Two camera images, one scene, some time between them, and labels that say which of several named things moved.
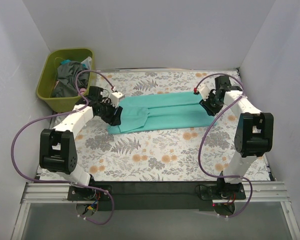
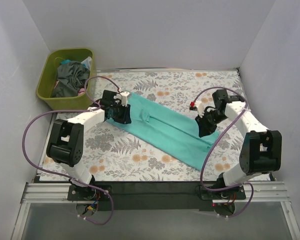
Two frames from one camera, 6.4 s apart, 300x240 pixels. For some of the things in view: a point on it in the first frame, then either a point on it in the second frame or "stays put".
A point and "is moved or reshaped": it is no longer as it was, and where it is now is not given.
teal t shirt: [164, 111] is moved or reshaped
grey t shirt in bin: [66, 74] stays put
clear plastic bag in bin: [87, 61] stays put
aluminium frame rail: [264, 192] stays put
